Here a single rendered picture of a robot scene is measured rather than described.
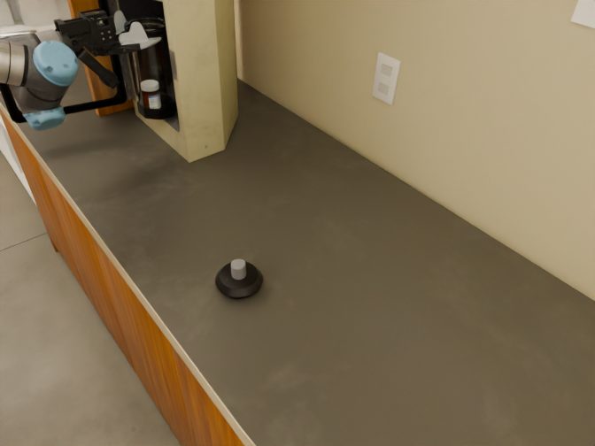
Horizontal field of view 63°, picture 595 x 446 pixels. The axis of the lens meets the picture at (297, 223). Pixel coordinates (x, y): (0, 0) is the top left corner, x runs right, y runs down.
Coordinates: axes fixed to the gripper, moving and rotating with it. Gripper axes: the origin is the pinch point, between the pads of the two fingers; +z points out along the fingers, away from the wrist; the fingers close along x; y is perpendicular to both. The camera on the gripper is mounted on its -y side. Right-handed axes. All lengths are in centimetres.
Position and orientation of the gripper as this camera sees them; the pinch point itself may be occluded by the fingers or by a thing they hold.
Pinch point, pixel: (148, 35)
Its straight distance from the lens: 130.6
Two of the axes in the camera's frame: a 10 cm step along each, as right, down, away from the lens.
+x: -6.3, -5.2, 5.8
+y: 0.1, -7.5, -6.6
